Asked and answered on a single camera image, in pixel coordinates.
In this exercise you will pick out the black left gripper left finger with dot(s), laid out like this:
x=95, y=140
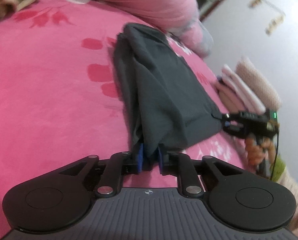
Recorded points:
x=133, y=162

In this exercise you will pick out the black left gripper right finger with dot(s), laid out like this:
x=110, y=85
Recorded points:
x=166, y=162

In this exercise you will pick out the dark grey garment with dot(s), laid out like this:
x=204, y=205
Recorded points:
x=165, y=102

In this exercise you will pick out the right hand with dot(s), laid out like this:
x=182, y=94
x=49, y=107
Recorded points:
x=257, y=153

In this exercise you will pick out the beige folded cloth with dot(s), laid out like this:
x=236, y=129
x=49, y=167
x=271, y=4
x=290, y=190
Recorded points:
x=229, y=98

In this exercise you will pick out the white folded cloth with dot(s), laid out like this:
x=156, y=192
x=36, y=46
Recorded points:
x=247, y=96

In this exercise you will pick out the pink checkered folded towel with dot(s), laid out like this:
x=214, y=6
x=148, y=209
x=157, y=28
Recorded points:
x=259, y=84

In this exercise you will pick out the pink rolled duvet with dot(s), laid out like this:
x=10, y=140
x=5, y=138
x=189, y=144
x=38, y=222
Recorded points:
x=177, y=17

